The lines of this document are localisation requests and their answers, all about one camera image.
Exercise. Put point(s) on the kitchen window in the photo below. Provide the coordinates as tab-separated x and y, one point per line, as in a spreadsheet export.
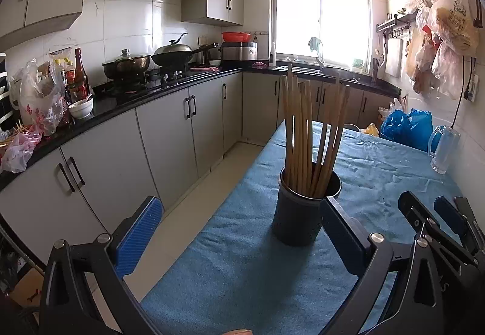
343	26

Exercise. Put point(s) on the black wall shelf rack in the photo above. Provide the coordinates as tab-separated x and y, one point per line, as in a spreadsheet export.
396	23

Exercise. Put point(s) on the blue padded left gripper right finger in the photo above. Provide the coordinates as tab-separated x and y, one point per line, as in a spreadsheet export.
370	257

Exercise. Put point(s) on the clear glass beer mug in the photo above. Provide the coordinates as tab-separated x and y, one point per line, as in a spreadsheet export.
442	145

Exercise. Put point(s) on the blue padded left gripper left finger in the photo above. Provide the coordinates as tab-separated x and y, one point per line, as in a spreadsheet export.
67	305

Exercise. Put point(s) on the pink plastic bag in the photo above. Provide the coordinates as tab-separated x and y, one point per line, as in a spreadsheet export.
19	152

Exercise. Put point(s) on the wooden chopstick far right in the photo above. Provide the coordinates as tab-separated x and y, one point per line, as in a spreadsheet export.
339	123

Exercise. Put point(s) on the chrome sink faucet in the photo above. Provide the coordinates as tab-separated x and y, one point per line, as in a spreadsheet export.
316	46

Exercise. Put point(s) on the yellow plastic bag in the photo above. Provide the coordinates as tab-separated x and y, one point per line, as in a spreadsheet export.
371	130

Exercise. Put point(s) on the wooden chopstick far left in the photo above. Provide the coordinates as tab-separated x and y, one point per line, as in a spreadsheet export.
287	87

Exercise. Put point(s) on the red plastic basin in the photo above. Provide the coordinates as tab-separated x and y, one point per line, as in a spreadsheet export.
236	37

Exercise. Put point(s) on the grey lower kitchen cabinets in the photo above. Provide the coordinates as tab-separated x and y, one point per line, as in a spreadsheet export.
36	220

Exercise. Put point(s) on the silver rice cooker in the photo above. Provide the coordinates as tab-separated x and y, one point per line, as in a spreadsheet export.
239	51

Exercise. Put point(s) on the white power strip with cable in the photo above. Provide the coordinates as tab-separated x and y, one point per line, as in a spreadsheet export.
468	88

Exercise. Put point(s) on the wooden chopstick centre left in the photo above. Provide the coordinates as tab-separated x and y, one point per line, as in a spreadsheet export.
298	135

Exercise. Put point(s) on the hanging yellow white plastic bags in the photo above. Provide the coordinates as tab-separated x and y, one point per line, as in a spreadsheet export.
443	35

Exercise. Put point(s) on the wooden chopstick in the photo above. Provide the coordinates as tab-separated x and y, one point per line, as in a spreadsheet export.
306	97
339	123
298	135
331	111
287	87

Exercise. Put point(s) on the black gas stove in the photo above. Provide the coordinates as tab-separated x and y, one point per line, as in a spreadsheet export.
158	78

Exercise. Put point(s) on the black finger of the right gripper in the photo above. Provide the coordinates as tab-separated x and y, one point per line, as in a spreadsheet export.
471	235

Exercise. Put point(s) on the blue plastic bag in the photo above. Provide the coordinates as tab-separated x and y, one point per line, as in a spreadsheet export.
412	129

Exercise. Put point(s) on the white ceramic bowl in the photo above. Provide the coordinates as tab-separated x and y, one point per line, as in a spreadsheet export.
81	109

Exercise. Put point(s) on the black kitchen countertop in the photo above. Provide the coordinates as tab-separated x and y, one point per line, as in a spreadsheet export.
183	126

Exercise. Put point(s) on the blue table cloth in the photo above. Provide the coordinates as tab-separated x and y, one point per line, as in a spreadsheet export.
237	274

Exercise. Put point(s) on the black cylindrical chopstick holder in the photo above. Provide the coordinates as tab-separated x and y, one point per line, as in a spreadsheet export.
297	219

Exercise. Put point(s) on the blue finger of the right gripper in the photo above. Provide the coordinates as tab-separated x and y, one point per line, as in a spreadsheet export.
448	262

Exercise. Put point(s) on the steel pot with lid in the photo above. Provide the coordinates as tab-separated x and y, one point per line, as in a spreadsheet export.
126	66

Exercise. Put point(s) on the white printed plastic bag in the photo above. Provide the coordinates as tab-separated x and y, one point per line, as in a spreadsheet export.
37	92

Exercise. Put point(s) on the black wok with lid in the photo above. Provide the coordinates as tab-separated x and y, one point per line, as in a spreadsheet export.
176	53

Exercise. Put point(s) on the brown sauce bottle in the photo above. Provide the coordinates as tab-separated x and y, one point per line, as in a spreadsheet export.
82	90

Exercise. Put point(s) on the wooden chopstick centre right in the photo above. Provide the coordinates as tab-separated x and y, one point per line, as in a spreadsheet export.
331	111

